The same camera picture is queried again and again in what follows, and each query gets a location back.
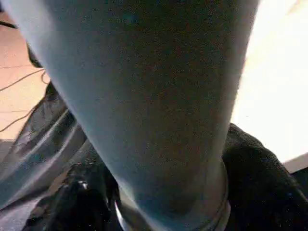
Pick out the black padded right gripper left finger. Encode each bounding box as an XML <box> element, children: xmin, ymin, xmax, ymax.
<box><xmin>26</xmin><ymin>144</ymin><xmax>127</xmax><ymax>231</ymax></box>

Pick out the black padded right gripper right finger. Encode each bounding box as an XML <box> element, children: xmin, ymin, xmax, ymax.
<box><xmin>223</xmin><ymin>122</ymin><xmax>308</xmax><ymax>231</ymax></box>

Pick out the white plastic table top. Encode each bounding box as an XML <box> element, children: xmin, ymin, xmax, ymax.
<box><xmin>230</xmin><ymin>0</ymin><xmax>308</xmax><ymax>174</ymax></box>

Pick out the white plastic table leg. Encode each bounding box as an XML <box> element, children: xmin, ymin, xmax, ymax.
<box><xmin>4</xmin><ymin>0</ymin><xmax>260</xmax><ymax>231</ymax></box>

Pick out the black mat cover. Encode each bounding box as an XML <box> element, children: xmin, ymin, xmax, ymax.
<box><xmin>0</xmin><ymin>81</ymin><xmax>102</xmax><ymax>231</ymax></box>

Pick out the thin black floor cable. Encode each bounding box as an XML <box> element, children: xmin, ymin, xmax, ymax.
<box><xmin>0</xmin><ymin>68</ymin><xmax>50</xmax><ymax>133</ymax></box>

